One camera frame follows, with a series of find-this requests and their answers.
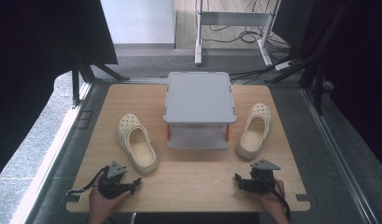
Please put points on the grey shoe rack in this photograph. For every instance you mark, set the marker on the grey shoe rack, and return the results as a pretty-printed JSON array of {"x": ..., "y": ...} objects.
[{"x": 199, "y": 99}]

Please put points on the black curtain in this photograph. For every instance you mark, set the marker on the black curtain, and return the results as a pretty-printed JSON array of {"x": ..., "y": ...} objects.
[
  {"x": 39, "y": 62},
  {"x": 360, "y": 77}
]

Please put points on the cream clog shoe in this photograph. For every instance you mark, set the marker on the cream clog shoe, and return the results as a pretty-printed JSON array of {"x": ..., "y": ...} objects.
[
  {"x": 254, "y": 137},
  {"x": 138, "y": 149}
]

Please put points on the person's left hand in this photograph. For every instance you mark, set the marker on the person's left hand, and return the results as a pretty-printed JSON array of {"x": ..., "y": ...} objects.
[{"x": 100, "y": 207}]

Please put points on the person's right hand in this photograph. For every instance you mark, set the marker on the person's right hand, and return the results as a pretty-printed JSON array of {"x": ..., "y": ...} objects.
[{"x": 277, "y": 205}]

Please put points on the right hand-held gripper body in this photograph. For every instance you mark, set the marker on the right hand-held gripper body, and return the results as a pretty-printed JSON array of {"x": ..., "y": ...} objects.
[{"x": 261, "y": 182}]

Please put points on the white power strip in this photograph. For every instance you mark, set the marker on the white power strip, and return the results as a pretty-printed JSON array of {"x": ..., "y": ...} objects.
[{"x": 284, "y": 65}]

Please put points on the white desk frame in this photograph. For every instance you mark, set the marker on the white desk frame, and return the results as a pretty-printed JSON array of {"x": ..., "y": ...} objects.
[{"x": 233, "y": 18}]

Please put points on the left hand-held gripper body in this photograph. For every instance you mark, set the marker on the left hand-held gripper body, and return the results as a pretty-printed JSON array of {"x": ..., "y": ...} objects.
[{"x": 110, "y": 186}]

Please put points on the black metal stand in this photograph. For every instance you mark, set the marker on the black metal stand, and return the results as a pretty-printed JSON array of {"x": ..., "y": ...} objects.
[
  {"x": 84, "y": 71},
  {"x": 313, "y": 68}
]

